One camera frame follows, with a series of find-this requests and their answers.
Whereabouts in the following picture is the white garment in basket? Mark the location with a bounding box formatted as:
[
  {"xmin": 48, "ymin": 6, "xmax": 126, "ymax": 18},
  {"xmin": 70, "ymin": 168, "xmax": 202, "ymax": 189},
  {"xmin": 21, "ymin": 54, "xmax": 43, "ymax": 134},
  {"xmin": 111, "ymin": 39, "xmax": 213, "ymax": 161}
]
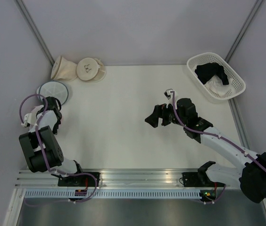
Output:
[{"xmin": 204, "ymin": 75, "xmax": 236, "ymax": 97}]

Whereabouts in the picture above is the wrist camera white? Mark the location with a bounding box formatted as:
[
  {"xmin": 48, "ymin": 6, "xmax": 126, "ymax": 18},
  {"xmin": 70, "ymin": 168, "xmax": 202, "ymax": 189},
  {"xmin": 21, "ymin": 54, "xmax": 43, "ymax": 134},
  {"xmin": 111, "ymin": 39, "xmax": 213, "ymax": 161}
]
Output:
[
  {"xmin": 21, "ymin": 105, "xmax": 42, "ymax": 129},
  {"xmin": 164, "ymin": 89, "xmax": 178, "ymax": 109}
]

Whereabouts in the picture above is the grey-trimmed mesh laundry bag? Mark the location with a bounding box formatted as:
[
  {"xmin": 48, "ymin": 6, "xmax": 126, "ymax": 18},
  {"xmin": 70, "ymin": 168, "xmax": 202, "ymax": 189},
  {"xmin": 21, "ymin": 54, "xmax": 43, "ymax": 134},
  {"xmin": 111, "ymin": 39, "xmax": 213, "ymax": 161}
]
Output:
[{"xmin": 36, "ymin": 81, "xmax": 70, "ymax": 105}]

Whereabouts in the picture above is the aluminium mounting rail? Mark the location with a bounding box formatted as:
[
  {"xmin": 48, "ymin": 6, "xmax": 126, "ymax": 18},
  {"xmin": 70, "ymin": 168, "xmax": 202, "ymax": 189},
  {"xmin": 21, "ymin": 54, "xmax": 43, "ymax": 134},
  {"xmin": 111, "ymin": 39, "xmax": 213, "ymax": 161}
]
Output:
[{"xmin": 15, "ymin": 168, "xmax": 266, "ymax": 189}]

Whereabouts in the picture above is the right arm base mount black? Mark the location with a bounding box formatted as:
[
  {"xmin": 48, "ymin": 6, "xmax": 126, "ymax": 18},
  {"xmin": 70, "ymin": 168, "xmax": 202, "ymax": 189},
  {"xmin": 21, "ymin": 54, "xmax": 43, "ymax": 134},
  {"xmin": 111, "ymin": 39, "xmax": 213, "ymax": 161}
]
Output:
[{"xmin": 180, "ymin": 172, "xmax": 224, "ymax": 188}]

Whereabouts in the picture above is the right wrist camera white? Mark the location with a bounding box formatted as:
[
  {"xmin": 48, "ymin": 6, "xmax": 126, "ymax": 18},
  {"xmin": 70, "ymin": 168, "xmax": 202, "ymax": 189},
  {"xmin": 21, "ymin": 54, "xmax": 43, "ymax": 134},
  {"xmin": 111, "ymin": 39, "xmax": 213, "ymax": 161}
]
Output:
[{"xmin": 164, "ymin": 89, "xmax": 178, "ymax": 109}]

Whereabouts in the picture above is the white perforated plastic basket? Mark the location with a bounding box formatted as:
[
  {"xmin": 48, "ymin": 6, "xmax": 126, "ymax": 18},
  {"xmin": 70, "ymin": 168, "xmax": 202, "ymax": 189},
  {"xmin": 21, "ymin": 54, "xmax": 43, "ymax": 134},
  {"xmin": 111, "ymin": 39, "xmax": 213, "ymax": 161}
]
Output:
[{"xmin": 186, "ymin": 52, "xmax": 246, "ymax": 104}]

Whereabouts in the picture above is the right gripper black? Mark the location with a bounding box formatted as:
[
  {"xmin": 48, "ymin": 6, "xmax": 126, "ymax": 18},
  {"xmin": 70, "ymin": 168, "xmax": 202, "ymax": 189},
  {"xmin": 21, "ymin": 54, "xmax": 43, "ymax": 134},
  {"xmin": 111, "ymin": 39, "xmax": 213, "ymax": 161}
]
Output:
[{"xmin": 144, "ymin": 100, "xmax": 186, "ymax": 128}]

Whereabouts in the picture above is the beige laundry bag bra logo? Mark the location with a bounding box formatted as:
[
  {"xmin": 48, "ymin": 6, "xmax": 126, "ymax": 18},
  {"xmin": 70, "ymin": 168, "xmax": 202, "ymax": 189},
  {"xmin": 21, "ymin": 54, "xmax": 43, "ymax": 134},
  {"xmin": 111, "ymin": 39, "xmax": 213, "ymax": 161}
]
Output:
[{"xmin": 76, "ymin": 57, "xmax": 107, "ymax": 83}]

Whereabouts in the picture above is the left aluminium frame post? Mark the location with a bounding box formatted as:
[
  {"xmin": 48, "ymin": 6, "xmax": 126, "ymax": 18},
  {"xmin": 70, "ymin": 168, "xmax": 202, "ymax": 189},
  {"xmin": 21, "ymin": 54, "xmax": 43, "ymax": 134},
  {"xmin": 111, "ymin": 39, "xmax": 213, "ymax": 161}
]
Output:
[{"xmin": 14, "ymin": 0, "xmax": 55, "ymax": 66}]

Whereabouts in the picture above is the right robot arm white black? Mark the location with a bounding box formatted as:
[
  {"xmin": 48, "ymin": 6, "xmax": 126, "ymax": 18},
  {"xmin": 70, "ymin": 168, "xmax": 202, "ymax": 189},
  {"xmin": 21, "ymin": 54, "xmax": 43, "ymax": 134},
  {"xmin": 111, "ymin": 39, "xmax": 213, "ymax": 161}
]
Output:
[{"xmin": 145, "ymin": 98, "xmax": 266, "ymax": 203}]

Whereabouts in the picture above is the beige laundry bag left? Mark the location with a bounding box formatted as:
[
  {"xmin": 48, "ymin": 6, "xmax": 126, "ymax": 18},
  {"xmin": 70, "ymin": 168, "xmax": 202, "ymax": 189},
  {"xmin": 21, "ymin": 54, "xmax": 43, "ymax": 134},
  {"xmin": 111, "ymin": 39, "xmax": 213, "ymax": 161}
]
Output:
[{"xmin": 50, "ymin": 56, "xmax": 77, "ymax": 82}]

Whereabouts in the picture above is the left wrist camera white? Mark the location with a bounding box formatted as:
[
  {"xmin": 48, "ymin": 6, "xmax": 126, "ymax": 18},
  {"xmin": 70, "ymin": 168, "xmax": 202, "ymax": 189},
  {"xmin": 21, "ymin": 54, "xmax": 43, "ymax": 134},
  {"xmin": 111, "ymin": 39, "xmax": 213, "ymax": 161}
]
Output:
[{"xmin": 21, "ymin": 105, "xmax": 42, "ymax": 129}]

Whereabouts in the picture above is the aluminium frame post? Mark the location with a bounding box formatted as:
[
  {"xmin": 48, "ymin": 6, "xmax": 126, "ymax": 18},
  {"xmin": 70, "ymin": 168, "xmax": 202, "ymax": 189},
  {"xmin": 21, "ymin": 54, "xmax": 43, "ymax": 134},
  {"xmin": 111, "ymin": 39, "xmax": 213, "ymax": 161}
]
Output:
[
  {"xmin": 14, "ymin": 0, "xmax": 55, "ymax": 66},
  {"xmin": 225, "ymin": 0, "xmax": 265, "ymax": 63}
]

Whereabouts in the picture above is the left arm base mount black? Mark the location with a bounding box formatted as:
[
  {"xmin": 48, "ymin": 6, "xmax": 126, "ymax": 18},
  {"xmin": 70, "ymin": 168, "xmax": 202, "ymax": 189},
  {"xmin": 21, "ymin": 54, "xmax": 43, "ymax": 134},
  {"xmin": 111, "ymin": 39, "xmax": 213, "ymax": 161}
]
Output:
[{"xmin": 58, "ymin": 172, "xmax": 100, "ymax": 187}]

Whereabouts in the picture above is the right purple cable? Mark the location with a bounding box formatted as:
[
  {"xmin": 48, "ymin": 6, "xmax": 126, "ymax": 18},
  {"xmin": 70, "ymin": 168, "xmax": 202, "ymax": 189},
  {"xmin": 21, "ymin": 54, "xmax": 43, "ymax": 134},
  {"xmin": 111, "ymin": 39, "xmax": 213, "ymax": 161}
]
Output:
[{"xmin": 172, "ymin": 91, "xmax": 266, "ymax": 208}]

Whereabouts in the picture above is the right aluminium frame post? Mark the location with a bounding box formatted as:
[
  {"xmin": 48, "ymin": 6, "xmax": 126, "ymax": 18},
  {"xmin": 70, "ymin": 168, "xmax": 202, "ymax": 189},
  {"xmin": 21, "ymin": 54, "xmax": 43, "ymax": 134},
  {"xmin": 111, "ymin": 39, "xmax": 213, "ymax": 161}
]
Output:
[{"xmin": 225, "ymin": 0, "xmax": 265, "ymax": 63}]

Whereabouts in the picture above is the white slotted cable duct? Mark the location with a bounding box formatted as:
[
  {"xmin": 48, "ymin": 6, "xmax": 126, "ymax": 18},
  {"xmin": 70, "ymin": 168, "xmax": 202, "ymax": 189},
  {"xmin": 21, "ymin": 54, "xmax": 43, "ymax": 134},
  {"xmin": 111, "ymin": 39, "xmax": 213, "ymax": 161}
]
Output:
[{"xmin": 25, "ymin": 189, "xmax": 201, "ymax": 199}]

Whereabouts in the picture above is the black garment in basket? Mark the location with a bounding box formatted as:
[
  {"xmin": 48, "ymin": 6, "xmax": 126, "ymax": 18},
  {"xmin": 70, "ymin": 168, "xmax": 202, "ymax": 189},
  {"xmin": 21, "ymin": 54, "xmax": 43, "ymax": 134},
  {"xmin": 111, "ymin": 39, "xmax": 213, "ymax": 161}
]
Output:
[{"xmin": 195, "ymin": 63, "xmax": 229, "ymax": 85}]

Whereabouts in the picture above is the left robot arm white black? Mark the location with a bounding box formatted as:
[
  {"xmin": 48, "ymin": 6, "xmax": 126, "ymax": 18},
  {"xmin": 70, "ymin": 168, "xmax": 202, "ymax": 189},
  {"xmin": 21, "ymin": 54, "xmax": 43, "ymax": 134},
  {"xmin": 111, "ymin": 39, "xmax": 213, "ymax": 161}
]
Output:
[{"xmin": 19, "ymin": 94, "xmax": 85, "ymax": 186}]

